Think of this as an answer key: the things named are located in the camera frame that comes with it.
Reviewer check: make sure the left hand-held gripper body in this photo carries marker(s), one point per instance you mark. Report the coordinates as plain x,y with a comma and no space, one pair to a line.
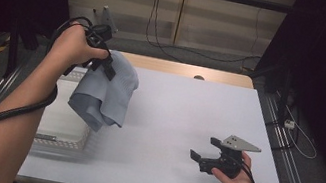
101,36

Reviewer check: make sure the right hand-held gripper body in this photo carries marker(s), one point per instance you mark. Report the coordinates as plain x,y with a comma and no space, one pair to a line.
236,143

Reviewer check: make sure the light blue tank top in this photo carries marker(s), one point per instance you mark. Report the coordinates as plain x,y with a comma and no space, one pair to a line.
105,101

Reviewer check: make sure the white perforated plastic basket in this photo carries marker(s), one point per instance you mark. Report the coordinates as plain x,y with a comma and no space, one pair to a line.
63,124

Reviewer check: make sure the person's left hand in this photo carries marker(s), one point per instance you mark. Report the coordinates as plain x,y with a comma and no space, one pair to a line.
70,46

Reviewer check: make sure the white power plug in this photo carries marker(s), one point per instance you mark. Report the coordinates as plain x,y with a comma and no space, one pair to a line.
289,124

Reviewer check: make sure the wooden table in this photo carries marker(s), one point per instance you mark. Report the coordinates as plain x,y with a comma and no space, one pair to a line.
172,67

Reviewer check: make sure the black metal stand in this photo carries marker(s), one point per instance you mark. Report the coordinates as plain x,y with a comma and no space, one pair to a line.
13,51
283,99

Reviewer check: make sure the yellow floor tape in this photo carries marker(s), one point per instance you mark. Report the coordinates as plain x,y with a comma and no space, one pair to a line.
0,49

